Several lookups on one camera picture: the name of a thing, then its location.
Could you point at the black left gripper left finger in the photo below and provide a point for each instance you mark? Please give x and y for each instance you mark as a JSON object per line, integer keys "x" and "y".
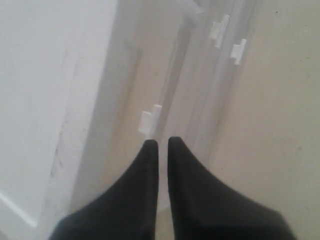
{"x": 126, "y": 211}

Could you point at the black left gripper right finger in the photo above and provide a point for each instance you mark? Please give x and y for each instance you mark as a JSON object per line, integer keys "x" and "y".
{"x": 204, "y": 208}

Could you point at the white plastic drawer cabinet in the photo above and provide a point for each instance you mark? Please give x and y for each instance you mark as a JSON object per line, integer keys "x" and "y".
{"x": 52, "y": 58}

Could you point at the clear middle wide drawer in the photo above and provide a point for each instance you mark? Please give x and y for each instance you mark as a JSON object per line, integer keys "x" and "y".
{"x": 191, "y": 101}

